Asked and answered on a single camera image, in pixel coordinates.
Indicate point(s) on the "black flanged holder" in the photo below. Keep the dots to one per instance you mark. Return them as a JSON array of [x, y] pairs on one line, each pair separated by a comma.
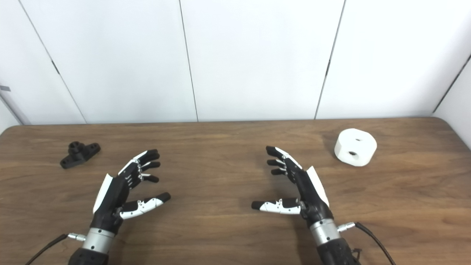
[[79, 156]]

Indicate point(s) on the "white and black left hand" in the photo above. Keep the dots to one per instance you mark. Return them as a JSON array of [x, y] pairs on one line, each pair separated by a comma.
[[112, 191]]

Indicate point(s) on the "round white plastic piece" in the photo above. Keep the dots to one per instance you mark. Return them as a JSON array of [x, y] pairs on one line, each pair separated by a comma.
[[362, 149]]

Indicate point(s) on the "white and black right hand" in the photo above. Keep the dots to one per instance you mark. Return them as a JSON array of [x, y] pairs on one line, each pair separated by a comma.
[[309, 191]]

